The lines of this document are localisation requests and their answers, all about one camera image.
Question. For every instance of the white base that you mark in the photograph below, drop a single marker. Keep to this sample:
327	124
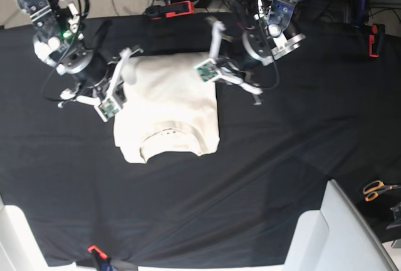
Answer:
336	237
19	248

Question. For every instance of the orange black clamp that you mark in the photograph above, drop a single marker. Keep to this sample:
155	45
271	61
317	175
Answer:
102	262
375	40
170	11

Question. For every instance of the orange black clamp right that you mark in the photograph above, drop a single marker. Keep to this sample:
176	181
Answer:
375	40

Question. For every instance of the black device right edge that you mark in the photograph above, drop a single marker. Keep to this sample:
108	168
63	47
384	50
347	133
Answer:
396	216

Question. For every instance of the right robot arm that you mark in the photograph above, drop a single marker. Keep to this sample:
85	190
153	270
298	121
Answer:
59	42

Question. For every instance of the orange black clamp top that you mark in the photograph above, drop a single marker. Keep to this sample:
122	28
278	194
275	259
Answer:
170	11

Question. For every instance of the orange black clamp bottom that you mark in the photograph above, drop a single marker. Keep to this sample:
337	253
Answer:
102	262

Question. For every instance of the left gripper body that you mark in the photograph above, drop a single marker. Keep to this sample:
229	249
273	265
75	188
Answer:
240	55

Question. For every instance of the cream white T-shirt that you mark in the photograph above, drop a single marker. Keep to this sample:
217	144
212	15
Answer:
168	108

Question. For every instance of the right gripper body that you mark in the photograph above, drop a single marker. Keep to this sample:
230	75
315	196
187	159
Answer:
94	74

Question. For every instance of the black table cloth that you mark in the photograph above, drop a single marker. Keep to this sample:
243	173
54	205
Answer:
334	115

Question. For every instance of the orange handled scissors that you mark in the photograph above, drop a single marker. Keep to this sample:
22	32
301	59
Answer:
374	189

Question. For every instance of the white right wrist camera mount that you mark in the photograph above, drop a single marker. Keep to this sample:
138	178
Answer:
112	101

